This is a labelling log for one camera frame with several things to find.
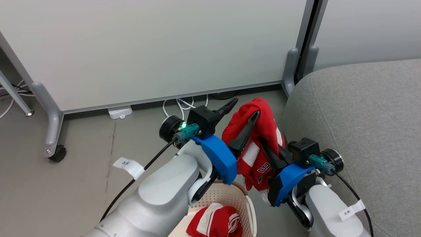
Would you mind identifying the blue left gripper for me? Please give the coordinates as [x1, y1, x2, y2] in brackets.
[192, 98, 260, 185]

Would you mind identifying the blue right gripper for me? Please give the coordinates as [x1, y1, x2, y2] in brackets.
[259, 138, 314, 207]

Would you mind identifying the red white jersey with logo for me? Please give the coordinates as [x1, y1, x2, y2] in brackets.
[221, 97, 286, 192]

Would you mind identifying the red white striped garment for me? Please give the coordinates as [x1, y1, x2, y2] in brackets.
[186, 202, 243, 237]

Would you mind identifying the cream perforated laundry basket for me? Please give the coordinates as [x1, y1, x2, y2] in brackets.
[168, 179, 258, 237]

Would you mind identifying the grey partition foot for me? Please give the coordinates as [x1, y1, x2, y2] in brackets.
[31, 82, 64, 158]
[303, 45, 319, 78]
[282, 48, 299, 98]

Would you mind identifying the grey fabric sofa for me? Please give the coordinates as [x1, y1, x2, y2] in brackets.
[280, 59, 421, 237]

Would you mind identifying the wide white partition panel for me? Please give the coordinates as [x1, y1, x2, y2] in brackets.
[0, 0, 316, 114]

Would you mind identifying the white power adapter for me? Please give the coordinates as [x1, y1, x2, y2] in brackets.
[108, 105, 133, 119]

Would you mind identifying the narrow white partition panel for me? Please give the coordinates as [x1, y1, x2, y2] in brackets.
[309, 0, 421, 71]

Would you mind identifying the black caster wheel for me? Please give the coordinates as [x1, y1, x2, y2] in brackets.
[48, 145, 66, 163]

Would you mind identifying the grey metal table leg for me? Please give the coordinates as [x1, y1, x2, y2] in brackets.
[0, 71, 34, 117]

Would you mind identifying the black floor cable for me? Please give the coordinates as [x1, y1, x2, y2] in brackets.
[209, 91, 239, 100]

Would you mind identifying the teal cable connector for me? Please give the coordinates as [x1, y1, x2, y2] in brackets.
[308, 155, 335, 175]
[173, 123, 200, 143]

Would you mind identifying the white looped floor cable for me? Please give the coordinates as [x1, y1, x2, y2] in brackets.
[162, 95, 209, 120]

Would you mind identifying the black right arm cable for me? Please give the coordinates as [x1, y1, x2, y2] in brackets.
[332, 171, 374, 237]

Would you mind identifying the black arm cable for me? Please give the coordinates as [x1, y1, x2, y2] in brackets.
[100, 138, 178, 223]
[332, 171, 374, 237]

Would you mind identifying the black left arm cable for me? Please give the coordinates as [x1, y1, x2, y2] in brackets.
[100, 138, 178, 223]

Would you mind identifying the white paper cable tag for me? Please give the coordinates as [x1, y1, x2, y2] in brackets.
[339, 200, 366, 221]
[113, 157, 145, 180]

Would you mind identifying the black cable by table leg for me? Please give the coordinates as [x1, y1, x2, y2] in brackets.
[0, 84, 32, 97]

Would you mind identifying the white cable by table leg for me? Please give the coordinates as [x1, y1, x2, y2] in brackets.
[0, 79, 35, 119]

